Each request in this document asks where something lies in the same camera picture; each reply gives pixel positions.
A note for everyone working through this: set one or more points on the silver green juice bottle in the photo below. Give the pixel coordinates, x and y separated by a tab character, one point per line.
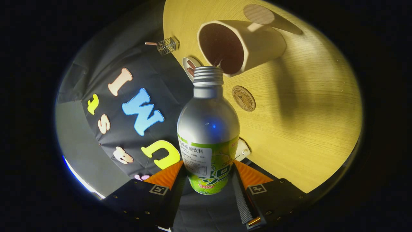
207	129

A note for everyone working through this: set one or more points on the white toaster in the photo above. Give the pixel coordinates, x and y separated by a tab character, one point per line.
243	149

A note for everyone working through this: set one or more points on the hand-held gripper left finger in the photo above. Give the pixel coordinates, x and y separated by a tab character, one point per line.
141	201

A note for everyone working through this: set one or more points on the round brown coaster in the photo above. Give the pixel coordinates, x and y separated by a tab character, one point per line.
243	98

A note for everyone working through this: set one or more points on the white oval plate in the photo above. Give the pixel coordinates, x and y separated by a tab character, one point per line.
186	69

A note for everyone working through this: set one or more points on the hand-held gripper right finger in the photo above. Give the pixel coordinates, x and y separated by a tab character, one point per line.
276	196

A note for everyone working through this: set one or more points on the wooden table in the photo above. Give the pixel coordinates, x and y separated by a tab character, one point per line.
289	129

